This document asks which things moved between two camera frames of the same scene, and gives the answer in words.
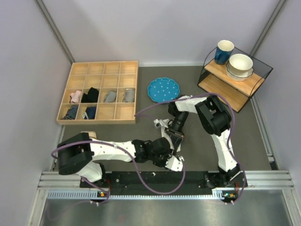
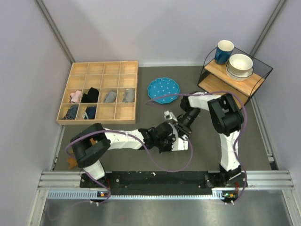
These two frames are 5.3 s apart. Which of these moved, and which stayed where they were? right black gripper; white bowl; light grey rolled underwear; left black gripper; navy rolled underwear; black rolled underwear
Moved: left black gripper; right black gripper
Stayed: navy rolled underwear; light grey rolled underwear; white bowl; black rolled underwear
